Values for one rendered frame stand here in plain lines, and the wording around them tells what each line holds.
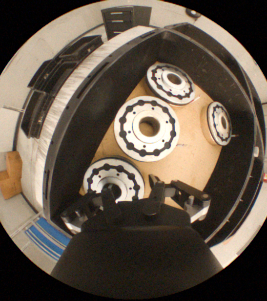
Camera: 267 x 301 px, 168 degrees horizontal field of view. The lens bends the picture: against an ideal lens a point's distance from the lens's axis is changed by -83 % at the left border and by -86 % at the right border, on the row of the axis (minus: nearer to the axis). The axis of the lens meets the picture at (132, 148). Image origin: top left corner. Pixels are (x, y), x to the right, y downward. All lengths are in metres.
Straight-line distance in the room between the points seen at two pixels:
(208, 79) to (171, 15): 3.24
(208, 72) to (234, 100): 0.10
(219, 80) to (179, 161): 0.21
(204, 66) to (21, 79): 2.86
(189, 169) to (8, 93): 2.91
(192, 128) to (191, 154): 0.05
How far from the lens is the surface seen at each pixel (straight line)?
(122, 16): 1.59
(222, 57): 0.65
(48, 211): 0.15
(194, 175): 0.22
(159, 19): 3.54
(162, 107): 0.15
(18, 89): 2.83
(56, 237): 1.97
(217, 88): 0.27
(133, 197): 0.16
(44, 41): 3.04
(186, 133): 0.19
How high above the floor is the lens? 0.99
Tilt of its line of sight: 87 degrees down
